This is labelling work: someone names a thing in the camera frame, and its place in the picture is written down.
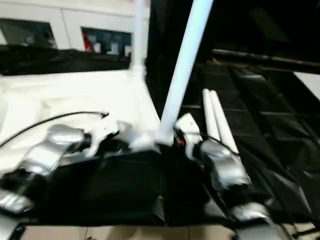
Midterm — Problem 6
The white plastic table top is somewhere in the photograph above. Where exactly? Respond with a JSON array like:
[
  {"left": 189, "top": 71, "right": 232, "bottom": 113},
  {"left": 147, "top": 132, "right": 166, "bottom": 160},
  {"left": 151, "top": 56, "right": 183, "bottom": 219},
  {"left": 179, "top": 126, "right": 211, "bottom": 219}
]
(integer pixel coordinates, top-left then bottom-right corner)
[{"left": 0, "top": 69, "right": 163, "bottom": 176}]

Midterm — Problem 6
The white paper sheet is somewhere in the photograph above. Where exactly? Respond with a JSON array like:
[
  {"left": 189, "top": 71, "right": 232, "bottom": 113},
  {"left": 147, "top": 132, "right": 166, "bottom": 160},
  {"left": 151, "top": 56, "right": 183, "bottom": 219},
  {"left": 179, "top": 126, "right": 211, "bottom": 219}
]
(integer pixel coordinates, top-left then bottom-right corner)
[{"left": 292, "top": 72, "right": 320, "bottom": 101}]

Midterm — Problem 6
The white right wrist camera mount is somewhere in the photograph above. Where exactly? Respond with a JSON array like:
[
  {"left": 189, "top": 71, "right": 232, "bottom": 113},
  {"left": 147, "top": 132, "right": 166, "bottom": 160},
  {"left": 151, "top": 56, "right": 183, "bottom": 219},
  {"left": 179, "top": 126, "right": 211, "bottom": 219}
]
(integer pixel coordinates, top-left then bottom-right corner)
[{"left": 174, "top": 112, "right": 201, "bottom": 161}]

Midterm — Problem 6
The black mat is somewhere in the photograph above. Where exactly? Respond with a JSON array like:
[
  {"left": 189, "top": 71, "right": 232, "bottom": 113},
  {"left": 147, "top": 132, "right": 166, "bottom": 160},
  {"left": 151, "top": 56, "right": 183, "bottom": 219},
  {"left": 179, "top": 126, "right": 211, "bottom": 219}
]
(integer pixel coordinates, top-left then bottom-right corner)
[{"left": 0, "top": 44, "right": 320, "bottom": 227}]

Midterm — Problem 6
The black backdrop cloth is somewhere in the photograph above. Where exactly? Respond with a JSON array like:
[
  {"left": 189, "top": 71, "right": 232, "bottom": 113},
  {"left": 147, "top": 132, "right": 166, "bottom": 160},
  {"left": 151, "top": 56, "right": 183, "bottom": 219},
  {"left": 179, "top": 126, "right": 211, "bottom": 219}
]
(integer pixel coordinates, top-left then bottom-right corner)
[{"left": 147, "top": 0, "right": 320, "bottom": 73}]

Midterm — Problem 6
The white cabinet with glass doors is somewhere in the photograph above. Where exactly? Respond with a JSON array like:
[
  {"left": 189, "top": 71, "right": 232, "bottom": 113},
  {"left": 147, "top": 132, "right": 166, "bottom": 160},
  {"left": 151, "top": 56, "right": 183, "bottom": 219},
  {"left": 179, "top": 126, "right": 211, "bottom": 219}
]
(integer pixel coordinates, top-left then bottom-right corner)
[{"left": 0, "top": 0, "right": 136, "bottom": 57}]

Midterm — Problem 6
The white plastic table leg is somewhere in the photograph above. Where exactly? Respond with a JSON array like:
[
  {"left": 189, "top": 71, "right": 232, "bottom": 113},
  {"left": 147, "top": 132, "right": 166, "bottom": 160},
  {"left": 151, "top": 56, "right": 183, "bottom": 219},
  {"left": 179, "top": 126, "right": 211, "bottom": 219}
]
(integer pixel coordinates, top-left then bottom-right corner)
[
  {"left": 159, "top": 0, "right": 215, "bottom": 147},
  {"left": 129, "top": 0, "right": 151, "bottom": 76},
  {"left": 209, "top": 89, "right": 240, "bottom": 155},
  {"left": 202, "top": 88, "right": 221, "bottom": 141}
]

